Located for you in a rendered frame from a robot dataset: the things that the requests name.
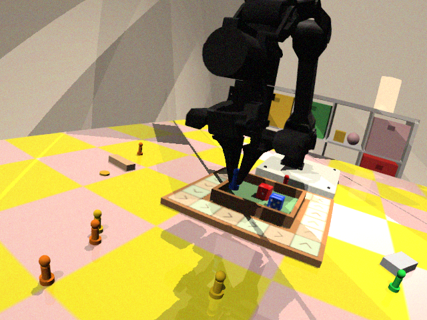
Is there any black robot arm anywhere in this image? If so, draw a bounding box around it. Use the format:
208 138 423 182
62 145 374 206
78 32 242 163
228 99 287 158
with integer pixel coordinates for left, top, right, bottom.
202 0 332 150

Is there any green pawn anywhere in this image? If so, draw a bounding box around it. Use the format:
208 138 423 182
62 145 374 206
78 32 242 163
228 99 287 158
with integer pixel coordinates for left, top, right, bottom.
388 270 406 293

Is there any yellow game pawn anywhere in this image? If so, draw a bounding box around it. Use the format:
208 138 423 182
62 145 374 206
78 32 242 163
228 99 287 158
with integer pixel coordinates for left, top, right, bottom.
209 271 226 299
93 210 103 234

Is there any dark red pawn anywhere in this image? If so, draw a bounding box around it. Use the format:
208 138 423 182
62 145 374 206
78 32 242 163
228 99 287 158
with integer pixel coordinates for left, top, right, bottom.
283 175 290 185

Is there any tan rectangular block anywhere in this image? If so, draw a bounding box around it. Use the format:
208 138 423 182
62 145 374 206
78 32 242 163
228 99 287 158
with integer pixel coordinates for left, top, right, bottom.
108 154 136 172

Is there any dark blue die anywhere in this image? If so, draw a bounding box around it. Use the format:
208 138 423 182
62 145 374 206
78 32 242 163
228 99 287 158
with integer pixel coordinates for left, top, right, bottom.
268 193 285 211

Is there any red die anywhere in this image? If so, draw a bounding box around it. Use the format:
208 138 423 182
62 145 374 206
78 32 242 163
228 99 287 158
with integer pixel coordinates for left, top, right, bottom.
256 183 274 201

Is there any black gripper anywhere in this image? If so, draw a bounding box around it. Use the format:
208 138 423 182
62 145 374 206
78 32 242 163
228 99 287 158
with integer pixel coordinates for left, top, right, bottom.
185 79 311 185

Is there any orange pawn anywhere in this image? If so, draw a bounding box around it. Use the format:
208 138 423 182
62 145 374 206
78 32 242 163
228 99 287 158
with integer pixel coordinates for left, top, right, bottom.
39 255 55 287
89 219 101 245
137 143 143 155

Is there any blue pawn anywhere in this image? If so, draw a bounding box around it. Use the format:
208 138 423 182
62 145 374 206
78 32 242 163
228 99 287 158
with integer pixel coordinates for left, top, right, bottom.
229 168 240 191

